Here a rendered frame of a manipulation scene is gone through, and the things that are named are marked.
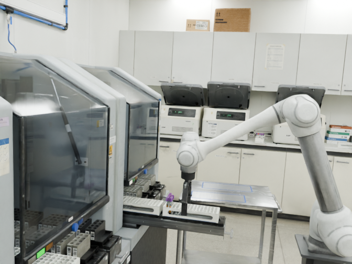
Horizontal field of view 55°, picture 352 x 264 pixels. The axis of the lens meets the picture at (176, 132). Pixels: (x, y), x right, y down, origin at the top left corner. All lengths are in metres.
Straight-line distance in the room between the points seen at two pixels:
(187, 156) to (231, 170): 2.61
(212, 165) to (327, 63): 1.80
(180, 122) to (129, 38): 1.32
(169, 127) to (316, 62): 1.90
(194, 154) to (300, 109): 0.50
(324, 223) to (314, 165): 0.27
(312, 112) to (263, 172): 2.66
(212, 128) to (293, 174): 1.06
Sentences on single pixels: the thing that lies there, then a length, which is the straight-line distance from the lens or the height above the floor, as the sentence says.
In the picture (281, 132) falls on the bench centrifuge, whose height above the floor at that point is 1.04.
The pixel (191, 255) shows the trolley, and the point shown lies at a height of 0.28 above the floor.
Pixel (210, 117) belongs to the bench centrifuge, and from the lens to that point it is 4.08.
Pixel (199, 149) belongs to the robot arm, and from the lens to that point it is 1.58.
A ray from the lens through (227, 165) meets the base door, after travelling 4.12.
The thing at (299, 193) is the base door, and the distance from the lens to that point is 4.24.
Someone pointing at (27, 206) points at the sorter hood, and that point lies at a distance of 1.08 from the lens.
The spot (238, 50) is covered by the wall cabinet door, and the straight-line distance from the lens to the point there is 4.34.
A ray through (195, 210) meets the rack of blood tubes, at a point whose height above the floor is 0.86.
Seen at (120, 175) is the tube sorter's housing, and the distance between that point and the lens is 1.77.
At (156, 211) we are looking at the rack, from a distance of 1.86.
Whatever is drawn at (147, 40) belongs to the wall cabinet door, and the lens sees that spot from 4.55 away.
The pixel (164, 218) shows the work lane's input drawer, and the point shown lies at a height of 0.81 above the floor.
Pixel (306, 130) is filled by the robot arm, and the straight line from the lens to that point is 1.58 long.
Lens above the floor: 1.50
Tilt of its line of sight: 8 degrees down
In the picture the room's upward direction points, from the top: 3 degrees clockwise
